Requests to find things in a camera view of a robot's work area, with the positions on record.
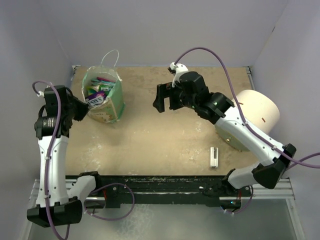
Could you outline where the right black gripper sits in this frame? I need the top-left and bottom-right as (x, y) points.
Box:
(153, 81), (198, 113)

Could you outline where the green patterned paper bag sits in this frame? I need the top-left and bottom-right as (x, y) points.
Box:
(81, 49), (125, 123)

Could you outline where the purple Fox's candy bag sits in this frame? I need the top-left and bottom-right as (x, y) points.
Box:
(85, 90), (107, 108)

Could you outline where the green yellow Fox's candy bag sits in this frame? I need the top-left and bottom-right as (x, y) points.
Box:
(86, 84), (115, 96)

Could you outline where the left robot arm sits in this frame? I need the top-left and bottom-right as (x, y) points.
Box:
(26, 85), (103, 228)

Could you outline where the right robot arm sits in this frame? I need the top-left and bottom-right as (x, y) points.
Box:
(152, 71), (297, 196)

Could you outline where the teal pink snack packet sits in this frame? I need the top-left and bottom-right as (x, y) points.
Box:
(90, 77), (115, 85)

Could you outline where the small white plastic clip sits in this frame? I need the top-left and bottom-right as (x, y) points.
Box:
(209, 147), (219, 168)

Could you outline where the large cream cylinder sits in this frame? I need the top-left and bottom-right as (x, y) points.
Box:
(215, 89), (280, 152)

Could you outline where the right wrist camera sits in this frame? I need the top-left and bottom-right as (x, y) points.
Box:
(168, 62), (189, 88)

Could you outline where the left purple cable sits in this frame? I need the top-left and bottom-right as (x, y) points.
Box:
(31, 80), (71, 240)

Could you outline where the purple cable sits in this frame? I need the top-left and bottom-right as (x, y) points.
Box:
(31, 80), (71, 240)
(174, 46), (320, 168)

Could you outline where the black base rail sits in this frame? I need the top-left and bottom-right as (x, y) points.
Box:
(86, 175), (251, 209)

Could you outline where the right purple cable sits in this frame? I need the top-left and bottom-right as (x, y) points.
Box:
(174, 46), (320, 168)

